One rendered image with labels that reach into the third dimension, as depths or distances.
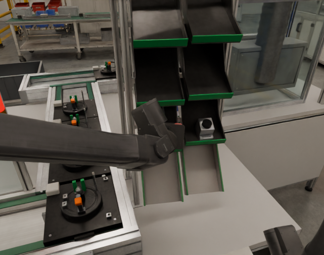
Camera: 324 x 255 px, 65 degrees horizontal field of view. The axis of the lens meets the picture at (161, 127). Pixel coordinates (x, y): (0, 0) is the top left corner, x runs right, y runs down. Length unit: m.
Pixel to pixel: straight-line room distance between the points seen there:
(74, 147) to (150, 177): 0.54
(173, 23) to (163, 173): 0.49
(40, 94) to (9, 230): 1.16
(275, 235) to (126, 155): 0.35
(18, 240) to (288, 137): 1.69
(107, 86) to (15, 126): 1.66
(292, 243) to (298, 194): 2.01
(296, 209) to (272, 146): 0.69
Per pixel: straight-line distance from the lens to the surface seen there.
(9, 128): 0.37
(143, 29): 0.70
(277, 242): 0.61
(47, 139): 0.38
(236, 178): 1.24
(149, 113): 0.56
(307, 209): 2.50
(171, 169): 0.92
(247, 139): 1.78
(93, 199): 0.96
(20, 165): 1.04
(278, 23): 1.67
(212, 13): 0.81
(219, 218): 1.06
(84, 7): 8.06
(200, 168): 0.96
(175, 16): 0.76
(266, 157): 1.99
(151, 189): 0.91
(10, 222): 1.09
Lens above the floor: 1.67
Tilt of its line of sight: 32 degrees down
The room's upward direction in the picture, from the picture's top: straight up
